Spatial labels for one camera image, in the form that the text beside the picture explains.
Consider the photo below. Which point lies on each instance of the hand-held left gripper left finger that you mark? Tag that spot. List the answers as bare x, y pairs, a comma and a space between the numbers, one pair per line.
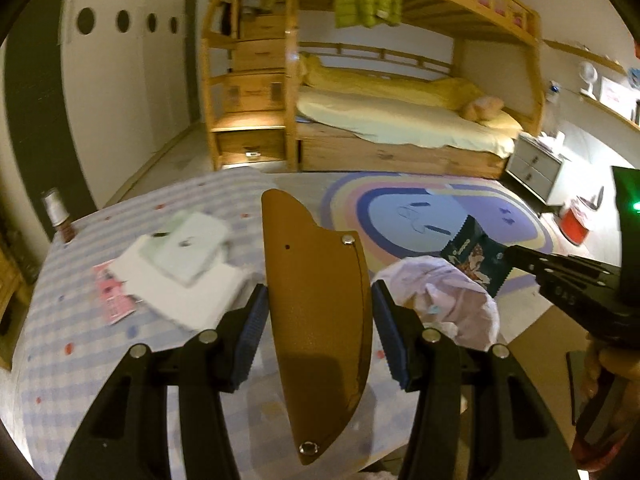
250, 340

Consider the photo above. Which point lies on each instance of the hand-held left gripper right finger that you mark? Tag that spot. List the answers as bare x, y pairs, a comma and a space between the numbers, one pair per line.
392, 340

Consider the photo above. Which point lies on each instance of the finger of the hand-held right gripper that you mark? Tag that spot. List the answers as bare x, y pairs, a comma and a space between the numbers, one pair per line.
535, 256
580, 274

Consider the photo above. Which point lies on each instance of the dark green snack packet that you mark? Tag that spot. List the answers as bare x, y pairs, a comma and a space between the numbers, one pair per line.
475, 260

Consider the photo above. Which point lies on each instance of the brown leather sheath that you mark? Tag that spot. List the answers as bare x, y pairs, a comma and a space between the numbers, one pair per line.
315, 310

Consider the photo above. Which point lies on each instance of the pale purple plastic bag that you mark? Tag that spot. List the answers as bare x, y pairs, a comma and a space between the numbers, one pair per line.
450, 295

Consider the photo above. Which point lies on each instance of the person's right hand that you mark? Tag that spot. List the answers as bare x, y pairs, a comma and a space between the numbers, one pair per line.
612, 362

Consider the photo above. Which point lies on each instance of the red bin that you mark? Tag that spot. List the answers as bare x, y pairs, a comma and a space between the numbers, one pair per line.
577, 222

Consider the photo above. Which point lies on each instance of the cardboard box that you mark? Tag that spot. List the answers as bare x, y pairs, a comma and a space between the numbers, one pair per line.
540, 340

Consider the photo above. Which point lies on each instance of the grey nightstand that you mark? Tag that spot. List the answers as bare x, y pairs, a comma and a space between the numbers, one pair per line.
532, 165

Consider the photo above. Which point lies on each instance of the pale green packet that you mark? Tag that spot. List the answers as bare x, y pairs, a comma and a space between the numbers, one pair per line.
185, 250

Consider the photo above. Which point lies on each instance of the oval rainbow rug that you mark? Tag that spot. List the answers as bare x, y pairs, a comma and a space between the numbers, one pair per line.
395, 210

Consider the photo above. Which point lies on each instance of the pink paper packet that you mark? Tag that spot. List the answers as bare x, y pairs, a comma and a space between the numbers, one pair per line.
114, 295

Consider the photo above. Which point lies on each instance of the tan plush toy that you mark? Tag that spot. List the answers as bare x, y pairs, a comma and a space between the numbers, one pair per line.
482, 109

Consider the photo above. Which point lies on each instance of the checkered table cloth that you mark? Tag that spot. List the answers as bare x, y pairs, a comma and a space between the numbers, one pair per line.
90, 360

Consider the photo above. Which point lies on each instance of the blue and white gadget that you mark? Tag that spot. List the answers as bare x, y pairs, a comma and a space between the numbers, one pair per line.
554, 90

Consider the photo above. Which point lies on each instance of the pink box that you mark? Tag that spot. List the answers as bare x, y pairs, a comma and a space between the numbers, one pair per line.
615, 92

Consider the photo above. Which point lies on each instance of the white desk fan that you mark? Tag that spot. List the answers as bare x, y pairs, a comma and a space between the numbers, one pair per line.
589, 77

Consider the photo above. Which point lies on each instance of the pale yellow bed sheet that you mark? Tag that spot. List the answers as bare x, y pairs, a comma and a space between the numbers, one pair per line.
390, 120

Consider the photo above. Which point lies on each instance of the small bottle with silver cap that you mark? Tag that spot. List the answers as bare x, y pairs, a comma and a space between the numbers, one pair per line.
57, 215

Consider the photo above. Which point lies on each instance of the yellow quilt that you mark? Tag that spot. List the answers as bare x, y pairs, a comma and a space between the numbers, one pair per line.
380, 85

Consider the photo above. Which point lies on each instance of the wooden stair drawers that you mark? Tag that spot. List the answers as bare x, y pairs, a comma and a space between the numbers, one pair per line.
250, 95

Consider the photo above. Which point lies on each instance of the wooden bunk bed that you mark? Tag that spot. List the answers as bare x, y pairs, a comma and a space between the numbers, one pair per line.
425, 10

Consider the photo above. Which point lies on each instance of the white wardrobe with round holes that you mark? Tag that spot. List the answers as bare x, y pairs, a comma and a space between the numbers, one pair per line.
100, 100

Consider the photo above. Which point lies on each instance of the wooden wall shelf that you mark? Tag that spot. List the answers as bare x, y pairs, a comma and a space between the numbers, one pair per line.
595, 57

